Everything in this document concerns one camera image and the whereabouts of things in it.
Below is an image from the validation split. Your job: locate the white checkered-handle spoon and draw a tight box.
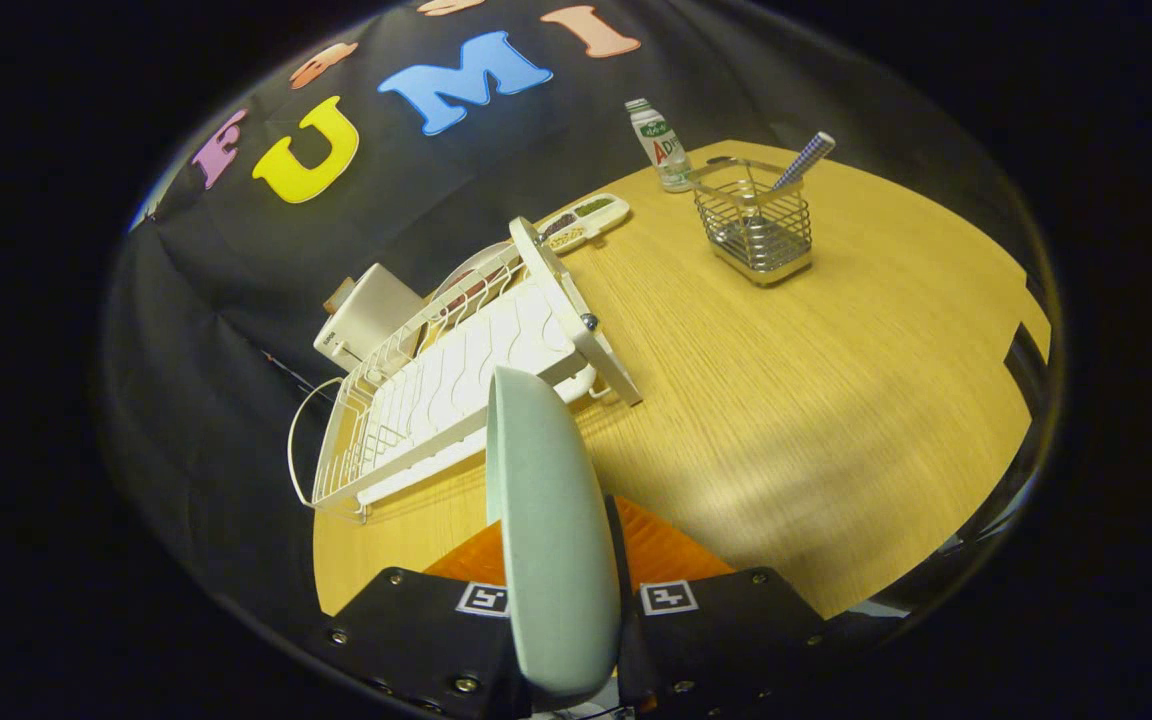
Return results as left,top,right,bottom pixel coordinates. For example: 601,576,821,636
772,131,836,191

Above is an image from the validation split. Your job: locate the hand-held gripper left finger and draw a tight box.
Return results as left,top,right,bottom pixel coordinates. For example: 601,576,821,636
321,520,532,720

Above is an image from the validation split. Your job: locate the white toaster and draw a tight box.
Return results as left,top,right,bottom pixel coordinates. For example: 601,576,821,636
313,262,427,373

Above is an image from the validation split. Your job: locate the white wire dish rack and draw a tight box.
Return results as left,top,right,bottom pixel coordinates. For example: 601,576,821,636
288,216,644,523

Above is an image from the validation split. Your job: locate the pale green plate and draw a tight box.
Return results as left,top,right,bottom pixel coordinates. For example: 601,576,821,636
485,365,623,699

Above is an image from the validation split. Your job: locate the white drink bottle green label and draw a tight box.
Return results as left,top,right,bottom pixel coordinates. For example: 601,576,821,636
624,98,697,193

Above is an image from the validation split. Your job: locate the metal wire basket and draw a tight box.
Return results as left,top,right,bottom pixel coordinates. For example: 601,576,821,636
688,156,814,287

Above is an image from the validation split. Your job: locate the beige round plate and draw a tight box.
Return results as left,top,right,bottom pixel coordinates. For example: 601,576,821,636
431,240,522,311

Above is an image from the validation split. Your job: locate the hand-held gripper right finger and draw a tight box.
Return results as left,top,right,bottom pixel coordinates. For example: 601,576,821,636
604,495,837,716

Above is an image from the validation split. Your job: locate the white divided condiment tray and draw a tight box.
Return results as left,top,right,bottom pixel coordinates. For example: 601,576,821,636
536,193,631,254

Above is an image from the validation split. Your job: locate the black backdrop cloth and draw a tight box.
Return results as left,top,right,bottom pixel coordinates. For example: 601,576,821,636
101,0,1057,641

